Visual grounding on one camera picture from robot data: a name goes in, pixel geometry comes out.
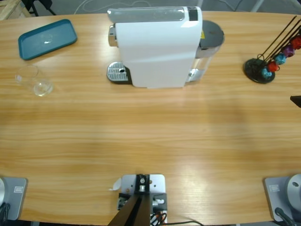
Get clear drinking glass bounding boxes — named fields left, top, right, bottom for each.
left=14, top=65, right=55, bottom=97

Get teal foil coffee capsule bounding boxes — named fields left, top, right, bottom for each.
left=261, top=67, right=273, bottom=80
left=274, top=53, right=287, bottom=65

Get red foil coffee capsule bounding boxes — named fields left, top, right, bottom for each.
left=267, top=61, right=280, bottom=73
left=289, top=35, right=301, bottom=50

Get purple foil coffee capsule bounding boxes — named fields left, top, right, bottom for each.
left=282, top=44, right=296, bottom=57

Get white capsule coffee machine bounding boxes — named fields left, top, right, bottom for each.
left=107, top=6, right=203, bottom=90

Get clear water tank grey lid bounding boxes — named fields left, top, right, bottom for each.
left=187, top=20, right=225, bottom=83

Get white paper tag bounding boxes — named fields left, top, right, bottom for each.
left=108, top=178, right=122, bottom=192

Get teal plastic serving tray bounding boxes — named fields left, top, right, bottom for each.
left=18, top=18, right=78, bottom=61

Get black chair legs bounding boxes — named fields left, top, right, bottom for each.
left=22, top=0, right=57, bottom=16

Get wooden crate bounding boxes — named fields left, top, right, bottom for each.
left=0, top=0, right=26, bottom=21

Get black wire capsule holder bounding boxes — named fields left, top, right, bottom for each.
left=244, top=15, right=301, bottom=84

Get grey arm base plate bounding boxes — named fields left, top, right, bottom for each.
left=0, top=177, right=28, bottom=221
left=262, top=176, right=301, bottom=222

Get black arm base cable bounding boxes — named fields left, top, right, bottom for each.
left=274, top=207, right=294, bottom=226
left=0, top=202, right=11, bottom=222

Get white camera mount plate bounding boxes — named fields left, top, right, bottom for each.
left=119, top=173, right=168, bottom=224

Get black mount cable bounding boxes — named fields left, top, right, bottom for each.
left=164, top=220, right=205, bottom=226

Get orange mount wires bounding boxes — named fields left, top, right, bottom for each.
left=150, top=210, right=167, bottom=224

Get black camera post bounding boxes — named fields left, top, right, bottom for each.
left=109, top=173, right=151, bottom=226

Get white floor cable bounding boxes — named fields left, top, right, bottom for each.
left=74, top=0, right=151, bottom=12

